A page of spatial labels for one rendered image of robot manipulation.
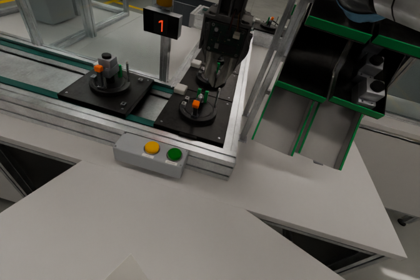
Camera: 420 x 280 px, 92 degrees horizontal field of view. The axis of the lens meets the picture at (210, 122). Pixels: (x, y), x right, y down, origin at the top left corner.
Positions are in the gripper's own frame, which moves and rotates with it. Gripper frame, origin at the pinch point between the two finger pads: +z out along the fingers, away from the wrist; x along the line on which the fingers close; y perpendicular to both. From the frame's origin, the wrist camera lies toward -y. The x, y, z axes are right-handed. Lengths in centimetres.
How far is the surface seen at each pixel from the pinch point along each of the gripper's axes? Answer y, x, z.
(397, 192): -67, 143, 86
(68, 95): -9, -47, 26
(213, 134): -10.4, 2.9, 26.2
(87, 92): -13, -43, 26
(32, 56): -29, -80, 30
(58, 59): -30, -68, 28
